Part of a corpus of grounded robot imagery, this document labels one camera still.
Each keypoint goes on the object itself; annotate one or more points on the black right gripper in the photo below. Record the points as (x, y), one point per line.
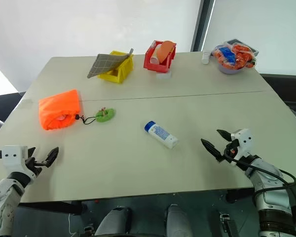
(230, 150)

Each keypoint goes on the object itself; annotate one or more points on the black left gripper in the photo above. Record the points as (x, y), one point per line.
(33, 164)

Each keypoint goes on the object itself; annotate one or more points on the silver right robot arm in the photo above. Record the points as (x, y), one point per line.
(271, 195)

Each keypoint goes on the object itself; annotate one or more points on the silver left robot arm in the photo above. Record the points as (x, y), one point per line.
(5, 197)

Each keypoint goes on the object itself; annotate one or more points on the white bottle with blue cap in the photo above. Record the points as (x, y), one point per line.
(160, 133)

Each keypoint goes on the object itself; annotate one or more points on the black sofa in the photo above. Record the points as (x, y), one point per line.
(5, 103)

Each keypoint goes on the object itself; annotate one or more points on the grey bowl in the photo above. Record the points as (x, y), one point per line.
(230, 70)

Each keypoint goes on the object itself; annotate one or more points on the black furniture beside table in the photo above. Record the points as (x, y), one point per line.
(286, 93)

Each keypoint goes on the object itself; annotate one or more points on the white block under red bin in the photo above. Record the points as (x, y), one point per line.
(164, 75)

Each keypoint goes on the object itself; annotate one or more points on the dark rounded grey shape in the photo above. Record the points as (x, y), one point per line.
(178, 221)
(113, 221)

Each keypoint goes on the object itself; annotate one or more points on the red plastic bin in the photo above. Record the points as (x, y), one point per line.
(155, 66)

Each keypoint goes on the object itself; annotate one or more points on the dark flat box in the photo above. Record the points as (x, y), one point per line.
(251, 49)

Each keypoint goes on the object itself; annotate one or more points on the white tube with peach label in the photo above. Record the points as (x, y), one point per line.
(154, 58)

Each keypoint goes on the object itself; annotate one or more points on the orange round pouch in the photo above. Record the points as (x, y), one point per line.
(165, 50)

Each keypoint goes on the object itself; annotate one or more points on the grey checked cloth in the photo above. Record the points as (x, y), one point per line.
(103, 63)

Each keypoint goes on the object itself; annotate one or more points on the yellow plastic bin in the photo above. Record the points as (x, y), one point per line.
(123, 70)

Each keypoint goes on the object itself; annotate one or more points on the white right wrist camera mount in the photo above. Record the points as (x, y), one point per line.
(244, 142)

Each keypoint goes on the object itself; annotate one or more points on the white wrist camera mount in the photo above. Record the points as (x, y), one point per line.
(244, 142)
(12, 156)

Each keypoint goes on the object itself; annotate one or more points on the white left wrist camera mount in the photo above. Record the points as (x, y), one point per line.
(12, 156)

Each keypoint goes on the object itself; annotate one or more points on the dark window frame post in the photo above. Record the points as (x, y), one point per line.
(201, 24)

